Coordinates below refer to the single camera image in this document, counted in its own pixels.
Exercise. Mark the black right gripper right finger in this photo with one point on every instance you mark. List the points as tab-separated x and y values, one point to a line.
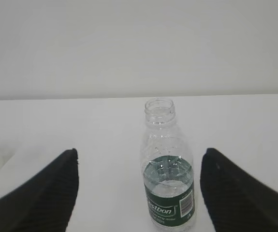
235	200

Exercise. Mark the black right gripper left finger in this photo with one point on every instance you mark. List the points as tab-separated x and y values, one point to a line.
45	202

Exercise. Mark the clear water bottle green label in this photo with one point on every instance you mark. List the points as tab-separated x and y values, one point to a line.
167	168

